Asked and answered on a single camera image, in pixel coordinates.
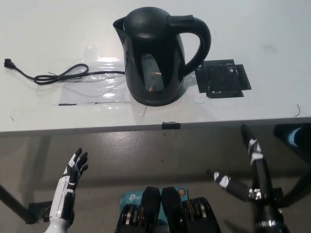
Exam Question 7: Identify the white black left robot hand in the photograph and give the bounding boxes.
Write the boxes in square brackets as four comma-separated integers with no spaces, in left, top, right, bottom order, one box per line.
[49,147,89,222]

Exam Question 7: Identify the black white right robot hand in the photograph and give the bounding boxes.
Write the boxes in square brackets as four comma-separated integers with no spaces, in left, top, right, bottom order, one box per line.
[213,124,285,223]

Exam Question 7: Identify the black electric kettle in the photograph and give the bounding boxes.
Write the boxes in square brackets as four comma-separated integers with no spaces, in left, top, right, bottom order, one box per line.
[112,7,211,103]

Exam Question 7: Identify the round black kettle base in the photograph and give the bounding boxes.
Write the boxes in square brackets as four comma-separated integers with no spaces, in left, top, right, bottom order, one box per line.
[130,90,184,107]

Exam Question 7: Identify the black table leg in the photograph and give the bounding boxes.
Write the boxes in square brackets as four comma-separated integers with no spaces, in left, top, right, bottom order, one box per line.
[284,167,311,208]
[0,184,31,223]

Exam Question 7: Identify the teal router box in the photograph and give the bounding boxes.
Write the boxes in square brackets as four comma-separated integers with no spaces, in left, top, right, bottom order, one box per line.
[119,186,189,220]

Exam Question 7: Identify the black object with blue patch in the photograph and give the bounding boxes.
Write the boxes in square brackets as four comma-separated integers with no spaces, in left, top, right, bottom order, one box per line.
[273,123,311,168]

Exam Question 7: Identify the clear plastic tape sheet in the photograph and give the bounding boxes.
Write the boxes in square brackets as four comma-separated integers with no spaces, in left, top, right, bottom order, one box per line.
[58,45,133,106]

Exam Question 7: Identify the small black tape strip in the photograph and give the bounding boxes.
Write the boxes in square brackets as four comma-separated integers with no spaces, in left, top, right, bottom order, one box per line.
[161,120,181,130]

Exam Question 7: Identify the black tape square patch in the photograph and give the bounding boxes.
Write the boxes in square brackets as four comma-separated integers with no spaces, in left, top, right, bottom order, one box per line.
[195,58,253,99]

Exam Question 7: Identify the black power cord with plug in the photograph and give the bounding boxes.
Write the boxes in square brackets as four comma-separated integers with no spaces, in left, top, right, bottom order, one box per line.
[2,58,127,85]

